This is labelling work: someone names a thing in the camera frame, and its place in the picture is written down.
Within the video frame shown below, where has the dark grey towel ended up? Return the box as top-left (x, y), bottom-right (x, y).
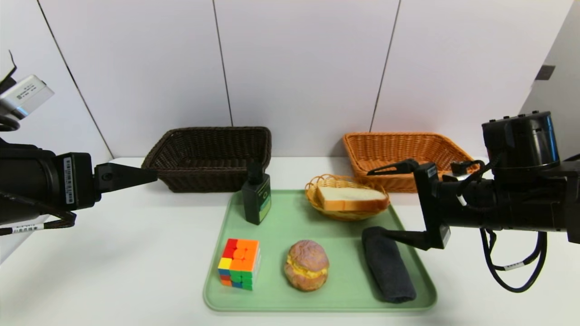
top-left (362, 226), bottom-right (417, 304)

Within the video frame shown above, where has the light green plastic tray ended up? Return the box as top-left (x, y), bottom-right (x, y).
top-left (204, 189), bottom-right (438, 312)

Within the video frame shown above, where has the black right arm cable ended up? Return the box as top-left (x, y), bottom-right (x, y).
top-left (479, 229), bottom-right (547, 293)

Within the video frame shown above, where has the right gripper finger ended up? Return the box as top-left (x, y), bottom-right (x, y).
top-left (374, 226), bottom-right (432, 251)
top-left (366, 158), bottom-right (420, 176)

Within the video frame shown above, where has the white toast bread slice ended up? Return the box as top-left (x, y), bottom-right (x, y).
top-left (316, 186), bottom-right (390, 211)

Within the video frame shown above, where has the dark green bottle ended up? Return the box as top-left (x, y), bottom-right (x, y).
top-left (241, 161), bottom-right (271, 225)

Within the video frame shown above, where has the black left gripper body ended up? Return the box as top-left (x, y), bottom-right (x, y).
top-left (0, 147), bottom-right (95, 225)

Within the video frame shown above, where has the dark brown wicker basket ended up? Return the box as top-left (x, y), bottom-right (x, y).
top-left (141, 126), bottom-right (272, 193)

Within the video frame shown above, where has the cream bun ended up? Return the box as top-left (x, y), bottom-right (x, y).
top-left (284, 240), bottom-right (330, 292)

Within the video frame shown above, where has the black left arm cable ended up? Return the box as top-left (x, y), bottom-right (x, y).
top-left (0, 189), bottom-right (77, 236)

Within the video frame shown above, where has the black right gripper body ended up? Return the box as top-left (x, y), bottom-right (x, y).
top-left (413, 163), bottom-right (498, 250)

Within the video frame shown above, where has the multicoloured puzzle cube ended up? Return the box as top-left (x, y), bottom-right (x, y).
top-left (218, 238), bottom-right (261, 290)

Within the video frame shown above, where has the orange wicker basket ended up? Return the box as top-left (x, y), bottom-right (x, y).
top-left (342, 132), bottom-right (481, 194)

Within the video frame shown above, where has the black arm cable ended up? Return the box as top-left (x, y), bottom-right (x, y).
top-left (479, 229), bottom-right (547, 293)
top-left (0, 189), bottom-right (77, 236)

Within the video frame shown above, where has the small yellow wicker basket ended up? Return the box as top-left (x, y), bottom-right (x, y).
top-left (304, 174), bottom-right (390, 222)

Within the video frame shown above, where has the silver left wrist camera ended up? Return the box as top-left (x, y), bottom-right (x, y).
top-left (0, 75), bottom-right (55, 120)

